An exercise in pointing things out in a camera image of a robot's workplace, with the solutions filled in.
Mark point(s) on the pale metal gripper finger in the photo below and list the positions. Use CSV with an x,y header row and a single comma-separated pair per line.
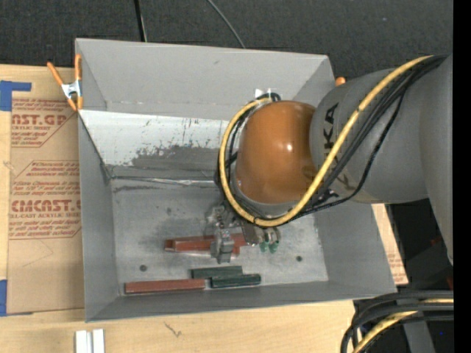
x,y
227,248
215,249

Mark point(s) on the dark green flat block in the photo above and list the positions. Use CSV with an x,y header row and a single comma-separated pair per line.
x,y
237,280
215,271

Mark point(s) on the red-brown flat block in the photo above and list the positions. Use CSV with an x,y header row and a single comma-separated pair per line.
x,y
187,245
163,286

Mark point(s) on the grey metal bin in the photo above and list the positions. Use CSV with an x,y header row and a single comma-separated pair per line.
x,y
154,68

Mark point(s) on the brown cardboard board red print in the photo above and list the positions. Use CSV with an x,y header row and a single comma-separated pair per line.
x,y
40,263

